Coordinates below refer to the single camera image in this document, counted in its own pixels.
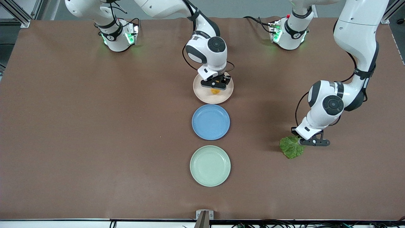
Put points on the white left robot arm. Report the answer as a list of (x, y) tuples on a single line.
[(357, 31)]

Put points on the light green round plate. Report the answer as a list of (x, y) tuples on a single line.
[(210, 166)]

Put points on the blue round plate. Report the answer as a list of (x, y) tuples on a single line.
[(210, 122)]

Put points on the yellow lemon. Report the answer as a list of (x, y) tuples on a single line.
[(215, 91)]

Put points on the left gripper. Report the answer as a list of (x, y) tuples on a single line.
[(297, 131)]

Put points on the aluminium frame profile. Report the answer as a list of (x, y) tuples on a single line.
[(387, 17), (25, 22)]

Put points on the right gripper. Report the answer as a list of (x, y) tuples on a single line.
[(225, 78)]

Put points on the brown table cover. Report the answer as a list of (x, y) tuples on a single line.
[(95, 158)]

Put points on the metal table bracket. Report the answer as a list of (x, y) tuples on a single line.
[(204, 218)]

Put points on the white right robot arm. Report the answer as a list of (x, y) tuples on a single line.
[(158, 8)]

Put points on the green lettuce leaf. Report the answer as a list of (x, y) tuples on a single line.
[(291, 148)]

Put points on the beige round plate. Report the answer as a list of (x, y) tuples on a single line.
[(215, 98)]

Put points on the left arm base connector plate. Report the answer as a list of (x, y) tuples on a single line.
[(274, 31)]

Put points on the right arm base connector plate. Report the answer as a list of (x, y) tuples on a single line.
[(134, 33)]

